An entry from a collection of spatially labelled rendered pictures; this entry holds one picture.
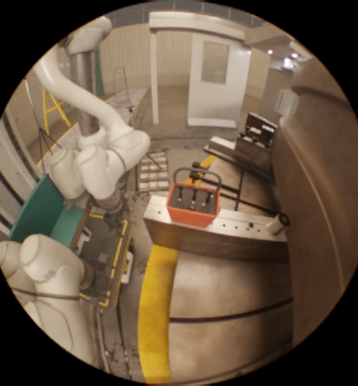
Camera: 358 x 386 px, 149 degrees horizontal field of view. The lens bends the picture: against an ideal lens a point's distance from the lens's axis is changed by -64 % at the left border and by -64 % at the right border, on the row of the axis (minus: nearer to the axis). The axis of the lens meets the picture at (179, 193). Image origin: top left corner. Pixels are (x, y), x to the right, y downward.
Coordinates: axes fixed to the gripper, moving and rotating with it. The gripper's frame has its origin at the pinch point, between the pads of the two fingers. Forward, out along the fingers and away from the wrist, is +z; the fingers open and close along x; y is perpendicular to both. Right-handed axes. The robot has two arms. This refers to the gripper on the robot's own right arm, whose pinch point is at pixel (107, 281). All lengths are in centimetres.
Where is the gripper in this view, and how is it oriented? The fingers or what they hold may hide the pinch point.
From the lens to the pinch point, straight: 60.7
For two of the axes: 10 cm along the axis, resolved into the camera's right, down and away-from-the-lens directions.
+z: -0.2, 6.5, 7.6
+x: -0.8, 7.6, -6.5
